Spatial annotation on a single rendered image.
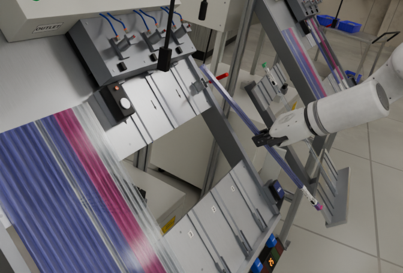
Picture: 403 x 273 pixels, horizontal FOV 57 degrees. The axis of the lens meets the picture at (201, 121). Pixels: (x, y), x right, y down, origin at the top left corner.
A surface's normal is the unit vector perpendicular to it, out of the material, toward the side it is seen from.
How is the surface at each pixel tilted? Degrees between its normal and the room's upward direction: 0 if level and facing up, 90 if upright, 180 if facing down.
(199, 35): 90
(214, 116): 90
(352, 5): 90
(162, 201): 0
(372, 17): 90
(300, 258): 0
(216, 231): 44
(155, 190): 0
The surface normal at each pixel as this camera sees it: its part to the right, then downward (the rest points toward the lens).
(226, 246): 0.72, -0.38
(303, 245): 0.18, -0.87
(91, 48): -0.49, 0.31
